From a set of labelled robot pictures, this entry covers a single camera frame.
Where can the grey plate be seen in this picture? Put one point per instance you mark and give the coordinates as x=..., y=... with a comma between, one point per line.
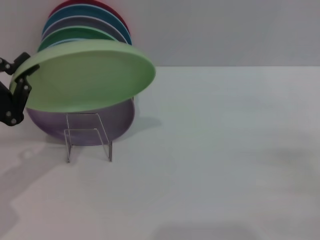
x=82, y=21

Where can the light green plate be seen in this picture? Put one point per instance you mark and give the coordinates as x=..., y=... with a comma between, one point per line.
x=87, y=77

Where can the red plate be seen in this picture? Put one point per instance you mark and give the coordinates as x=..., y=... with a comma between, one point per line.
x=82, y=2

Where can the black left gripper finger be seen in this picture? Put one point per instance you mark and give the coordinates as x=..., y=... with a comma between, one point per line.
x=17, y=61
x=20, y=97

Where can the dark green plate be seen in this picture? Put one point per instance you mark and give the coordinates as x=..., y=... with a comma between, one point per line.
x=75, y=32

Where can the deep blue plate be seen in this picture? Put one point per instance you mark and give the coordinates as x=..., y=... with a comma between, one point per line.
x=82, y=11

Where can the purple plate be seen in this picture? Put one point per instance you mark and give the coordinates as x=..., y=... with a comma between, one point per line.
x=82, y=122

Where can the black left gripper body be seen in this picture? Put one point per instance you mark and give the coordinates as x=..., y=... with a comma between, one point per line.
x=3, y=105

